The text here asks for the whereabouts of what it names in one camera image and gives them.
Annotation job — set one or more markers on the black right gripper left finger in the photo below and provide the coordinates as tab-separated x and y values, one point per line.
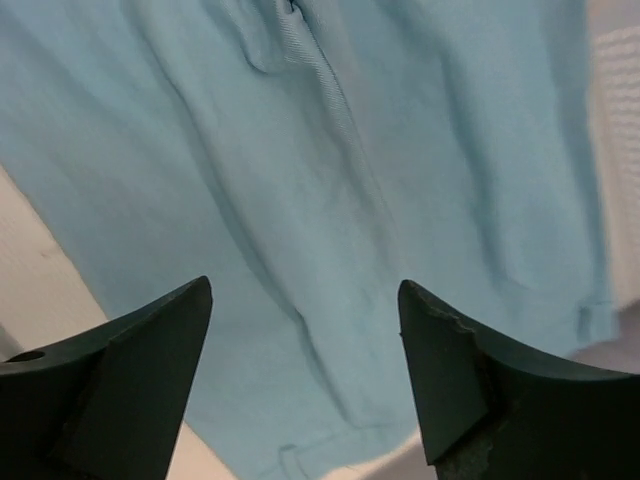
107	403

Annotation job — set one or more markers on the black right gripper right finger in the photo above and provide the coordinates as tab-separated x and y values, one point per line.
491	407

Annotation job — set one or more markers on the light blue trousers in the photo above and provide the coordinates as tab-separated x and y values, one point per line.
307	157

